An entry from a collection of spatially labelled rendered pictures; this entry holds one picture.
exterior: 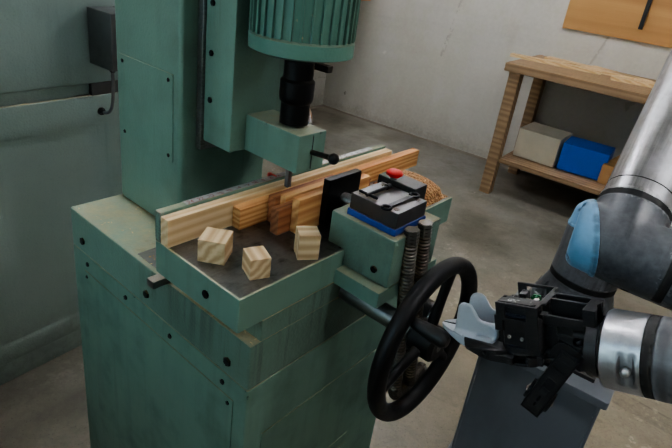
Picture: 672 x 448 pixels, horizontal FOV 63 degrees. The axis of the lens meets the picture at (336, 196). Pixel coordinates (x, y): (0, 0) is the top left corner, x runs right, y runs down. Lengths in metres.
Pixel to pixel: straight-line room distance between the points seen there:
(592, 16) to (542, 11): 0.33
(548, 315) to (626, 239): 0.13
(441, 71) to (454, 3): 0.50
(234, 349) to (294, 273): 0.15
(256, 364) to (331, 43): 0.51
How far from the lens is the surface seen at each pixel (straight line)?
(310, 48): 0.86
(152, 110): 1.12
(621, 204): 0.76
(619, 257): 0.74
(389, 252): 0.88
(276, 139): 0.96
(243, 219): 0.96
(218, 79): 1.01
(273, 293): 0.84
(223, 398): 0.99
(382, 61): 4.70
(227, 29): 0.97
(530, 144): 3.77
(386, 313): 0.94
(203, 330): 0.96
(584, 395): 1.39
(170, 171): 1.11
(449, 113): 4.45
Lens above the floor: 1.37
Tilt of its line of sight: 25 degrees down
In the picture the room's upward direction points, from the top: 8 degrees clockwise
